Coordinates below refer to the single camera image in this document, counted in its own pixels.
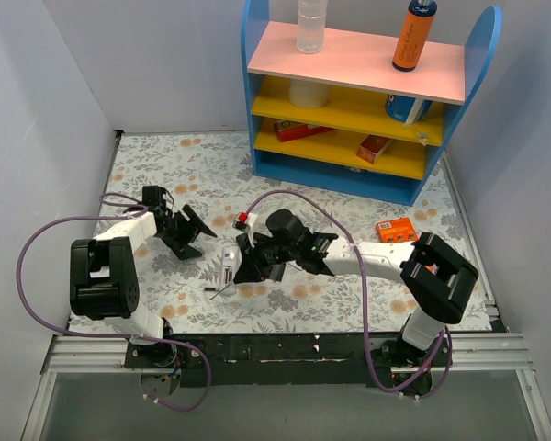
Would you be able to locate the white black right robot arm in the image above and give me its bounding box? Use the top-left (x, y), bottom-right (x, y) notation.
top-left (233, 209), bottom-right (478, 366)

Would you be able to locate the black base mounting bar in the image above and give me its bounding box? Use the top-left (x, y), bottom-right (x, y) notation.
top-left (124, 333), bottom-right (451, 393)

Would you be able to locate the black battery cover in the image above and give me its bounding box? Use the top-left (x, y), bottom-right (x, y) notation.
top-left (269, 264), bottom-right (286, 282)

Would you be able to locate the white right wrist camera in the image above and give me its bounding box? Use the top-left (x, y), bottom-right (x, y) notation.
top-left (233, 212), bottom-right (258, 239)

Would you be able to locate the white paper roll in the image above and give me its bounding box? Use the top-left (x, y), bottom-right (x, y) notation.
top-left (288, 79), bottom-right (330, 109)

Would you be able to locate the white remote control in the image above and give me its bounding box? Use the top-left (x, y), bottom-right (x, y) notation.
top-left (220, 245), bottom-right (240, 288)

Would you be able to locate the red flat box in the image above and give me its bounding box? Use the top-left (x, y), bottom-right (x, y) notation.
top-left (273, 120), bottom-right (333, 142)

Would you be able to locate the orange cylindrical bottle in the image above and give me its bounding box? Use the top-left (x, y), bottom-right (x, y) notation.
top-left (392, 0), bottom-right (437, 72)

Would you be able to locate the clear plastic bottle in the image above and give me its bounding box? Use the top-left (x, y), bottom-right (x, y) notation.
top-left (297, 0), bottom-right (328, 54)

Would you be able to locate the orange battery pack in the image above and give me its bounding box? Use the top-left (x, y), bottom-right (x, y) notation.
top-left (376, 218), bottom-right (418, 243)

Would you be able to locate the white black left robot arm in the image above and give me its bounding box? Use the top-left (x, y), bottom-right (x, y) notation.
top-left (70, 185), bottom-right (217, 368)

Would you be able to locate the floral patterned table mat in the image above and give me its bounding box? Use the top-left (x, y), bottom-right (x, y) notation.
top-left (75, 131), bottom-right (492, 334)

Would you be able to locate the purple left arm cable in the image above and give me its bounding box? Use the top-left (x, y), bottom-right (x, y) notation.
top-left (16, 192), bottom-right (213, 413)

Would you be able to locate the orange red small box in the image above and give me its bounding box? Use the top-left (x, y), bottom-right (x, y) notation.
top-left (356, 135), bottom-right (394, 164)

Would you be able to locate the blue yellow pink shelf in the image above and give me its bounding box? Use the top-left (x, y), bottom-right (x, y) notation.
top-left (241, 1), bottom-right (502, 205)

